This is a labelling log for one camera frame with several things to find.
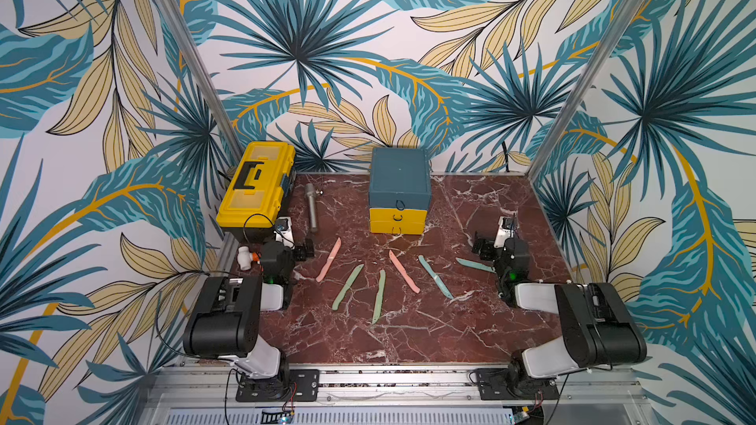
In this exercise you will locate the teal knife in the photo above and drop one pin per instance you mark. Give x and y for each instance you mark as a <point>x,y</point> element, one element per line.
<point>476,265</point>
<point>435,277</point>

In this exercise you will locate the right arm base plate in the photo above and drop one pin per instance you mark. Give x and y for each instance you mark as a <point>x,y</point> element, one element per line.
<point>498,384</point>

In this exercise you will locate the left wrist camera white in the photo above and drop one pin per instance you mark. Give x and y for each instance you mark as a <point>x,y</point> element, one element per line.
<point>283,231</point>

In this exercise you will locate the teal drawer cabinet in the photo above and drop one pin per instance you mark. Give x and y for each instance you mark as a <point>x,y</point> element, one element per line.
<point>400,179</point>

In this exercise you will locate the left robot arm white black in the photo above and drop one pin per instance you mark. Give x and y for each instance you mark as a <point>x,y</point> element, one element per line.
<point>225,322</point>

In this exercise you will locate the yellow drawer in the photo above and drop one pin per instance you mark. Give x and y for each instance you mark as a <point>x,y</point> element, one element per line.
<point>397,222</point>

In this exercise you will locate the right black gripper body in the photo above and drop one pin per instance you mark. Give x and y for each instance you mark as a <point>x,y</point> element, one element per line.
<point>487,248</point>

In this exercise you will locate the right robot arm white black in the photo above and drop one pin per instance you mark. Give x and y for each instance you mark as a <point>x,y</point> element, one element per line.
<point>597,329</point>

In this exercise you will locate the green knife left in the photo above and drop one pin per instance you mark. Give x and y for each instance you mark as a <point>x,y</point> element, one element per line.
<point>347,286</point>

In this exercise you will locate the grey metal cylinder tool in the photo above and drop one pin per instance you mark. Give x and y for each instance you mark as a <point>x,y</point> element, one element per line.
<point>312,193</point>

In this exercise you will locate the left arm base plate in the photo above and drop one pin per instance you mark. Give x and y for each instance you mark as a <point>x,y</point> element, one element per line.
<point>301,384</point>

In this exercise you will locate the white orange pipe fitting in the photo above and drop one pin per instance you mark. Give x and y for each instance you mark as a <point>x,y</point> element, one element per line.
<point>247,259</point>

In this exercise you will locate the green knife right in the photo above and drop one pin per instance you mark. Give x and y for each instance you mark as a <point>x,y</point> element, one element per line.
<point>379,298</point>

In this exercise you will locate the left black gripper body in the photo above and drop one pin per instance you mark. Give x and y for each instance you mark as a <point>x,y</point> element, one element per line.
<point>297,251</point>

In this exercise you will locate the yellow black toolbox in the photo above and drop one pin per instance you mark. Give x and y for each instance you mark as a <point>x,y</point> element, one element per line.
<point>259,192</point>

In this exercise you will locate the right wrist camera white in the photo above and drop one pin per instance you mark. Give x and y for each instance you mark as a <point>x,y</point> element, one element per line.
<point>507,228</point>

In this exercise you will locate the green knife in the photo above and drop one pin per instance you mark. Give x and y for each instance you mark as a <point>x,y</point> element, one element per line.
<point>347,286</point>
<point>379,298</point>

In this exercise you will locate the aluminium front rail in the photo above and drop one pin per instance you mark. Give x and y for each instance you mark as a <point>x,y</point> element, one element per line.
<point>443,393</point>

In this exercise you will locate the pink knife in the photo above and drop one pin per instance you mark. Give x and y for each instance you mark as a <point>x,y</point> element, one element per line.
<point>403,272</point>
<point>330,260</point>

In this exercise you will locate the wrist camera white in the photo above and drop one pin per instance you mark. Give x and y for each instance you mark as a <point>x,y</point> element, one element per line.
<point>507,228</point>
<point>283,231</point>

